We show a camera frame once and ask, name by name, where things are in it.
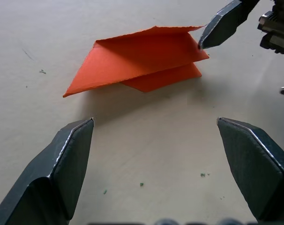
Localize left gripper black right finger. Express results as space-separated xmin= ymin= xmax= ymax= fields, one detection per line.
xmin=216 ymin=117 xmax=284 ymax=225

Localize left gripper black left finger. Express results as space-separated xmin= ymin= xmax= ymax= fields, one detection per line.
xmin=0 ymin=117 xmax=95 ymax=225

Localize orange paper sheet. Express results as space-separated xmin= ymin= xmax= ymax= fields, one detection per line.
xmin=63 ymin=25 xmax=210 ymax=98

